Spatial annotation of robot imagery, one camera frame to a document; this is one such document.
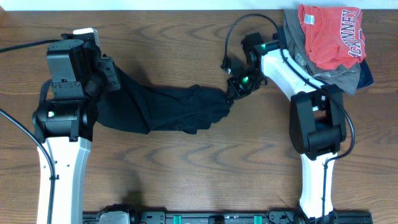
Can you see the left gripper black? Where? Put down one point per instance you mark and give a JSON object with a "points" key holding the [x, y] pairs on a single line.
{"points": [[109, 72]]}

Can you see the red printed t-shirt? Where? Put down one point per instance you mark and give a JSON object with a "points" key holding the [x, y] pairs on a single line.
{"points": [[333, 35]]}

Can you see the navy blue garment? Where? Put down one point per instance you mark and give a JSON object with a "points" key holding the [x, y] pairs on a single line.
{"points": [[366, 77]]}

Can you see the black t-shirt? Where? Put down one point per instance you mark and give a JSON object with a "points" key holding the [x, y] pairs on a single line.
{"points": [[136, 108]]}

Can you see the grey t-shirt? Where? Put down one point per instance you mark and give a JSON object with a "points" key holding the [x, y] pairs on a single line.
{"points": [[345, 78]]}

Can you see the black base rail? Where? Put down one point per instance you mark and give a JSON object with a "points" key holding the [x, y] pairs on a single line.
{"points": [[125, 214]]}

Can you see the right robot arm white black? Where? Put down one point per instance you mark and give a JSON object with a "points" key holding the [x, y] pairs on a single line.
{"points": [[317, 123]]}

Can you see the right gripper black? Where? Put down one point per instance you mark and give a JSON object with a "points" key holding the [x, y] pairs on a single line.
{"points": [[238, 91]]}

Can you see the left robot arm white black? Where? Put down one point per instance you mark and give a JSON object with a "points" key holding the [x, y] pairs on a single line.
{"points": [[66, 142]]}

